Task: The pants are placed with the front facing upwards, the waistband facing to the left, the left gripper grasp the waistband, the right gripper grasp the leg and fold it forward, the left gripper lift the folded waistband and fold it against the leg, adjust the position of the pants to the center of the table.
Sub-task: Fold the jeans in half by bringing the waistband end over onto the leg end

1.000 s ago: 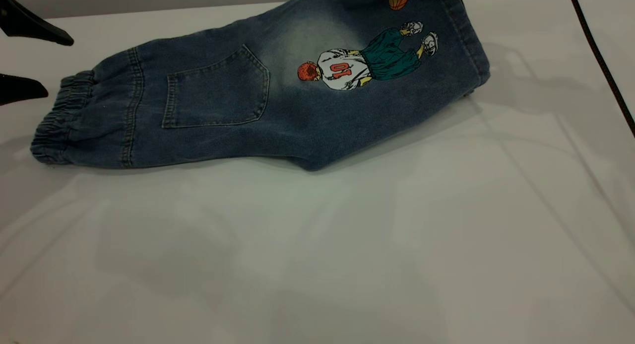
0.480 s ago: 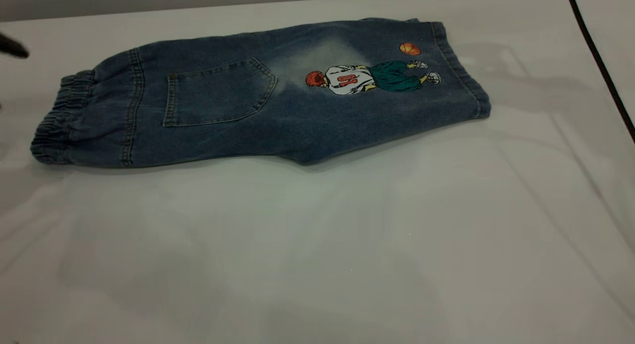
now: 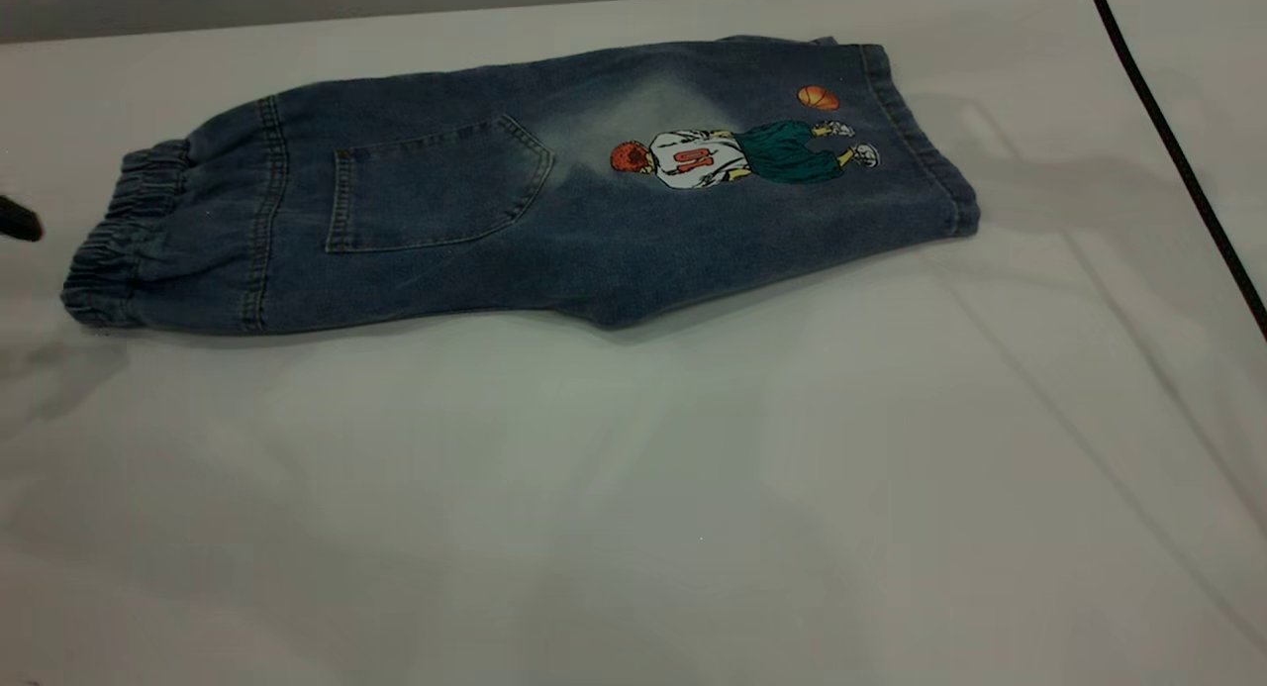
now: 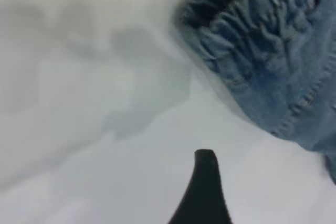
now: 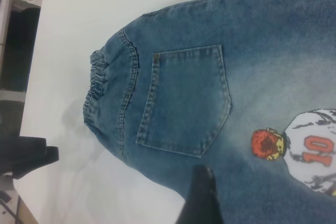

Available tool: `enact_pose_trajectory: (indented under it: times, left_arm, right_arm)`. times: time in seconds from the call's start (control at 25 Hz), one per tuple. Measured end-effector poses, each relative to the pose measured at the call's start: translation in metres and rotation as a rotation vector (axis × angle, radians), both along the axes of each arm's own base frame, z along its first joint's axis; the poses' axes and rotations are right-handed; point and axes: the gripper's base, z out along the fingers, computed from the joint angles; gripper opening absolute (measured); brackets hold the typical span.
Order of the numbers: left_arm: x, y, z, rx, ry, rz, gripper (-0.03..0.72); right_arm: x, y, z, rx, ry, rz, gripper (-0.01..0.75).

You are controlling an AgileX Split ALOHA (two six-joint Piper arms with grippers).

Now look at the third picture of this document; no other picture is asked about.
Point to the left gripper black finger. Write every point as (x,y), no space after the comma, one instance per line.
(18,221)

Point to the blue denim shorts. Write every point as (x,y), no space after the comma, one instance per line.
(495,221)

